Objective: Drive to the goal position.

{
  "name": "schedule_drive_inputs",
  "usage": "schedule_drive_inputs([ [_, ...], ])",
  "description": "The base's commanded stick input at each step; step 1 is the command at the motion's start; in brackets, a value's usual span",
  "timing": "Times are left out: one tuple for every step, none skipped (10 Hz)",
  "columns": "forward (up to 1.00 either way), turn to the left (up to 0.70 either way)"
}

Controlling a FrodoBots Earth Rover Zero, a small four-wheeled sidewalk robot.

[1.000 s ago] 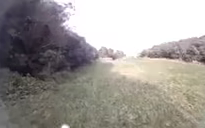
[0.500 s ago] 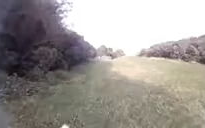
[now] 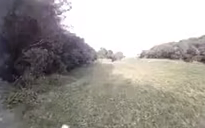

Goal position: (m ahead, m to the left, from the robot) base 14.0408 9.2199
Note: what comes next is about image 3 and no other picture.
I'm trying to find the distant bushes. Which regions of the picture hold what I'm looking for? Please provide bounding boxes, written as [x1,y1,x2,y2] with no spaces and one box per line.
[96,47,126,62]

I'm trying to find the green grass ground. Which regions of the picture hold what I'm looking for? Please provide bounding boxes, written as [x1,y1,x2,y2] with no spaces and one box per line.
[0,57,205,128]

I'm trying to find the dark dense trees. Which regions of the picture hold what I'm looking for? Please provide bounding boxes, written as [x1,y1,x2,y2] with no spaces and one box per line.
[0,0,98,84]

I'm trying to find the row of grey-green bushes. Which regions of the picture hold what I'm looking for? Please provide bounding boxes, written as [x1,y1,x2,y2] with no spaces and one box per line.
[138,31,205,66]

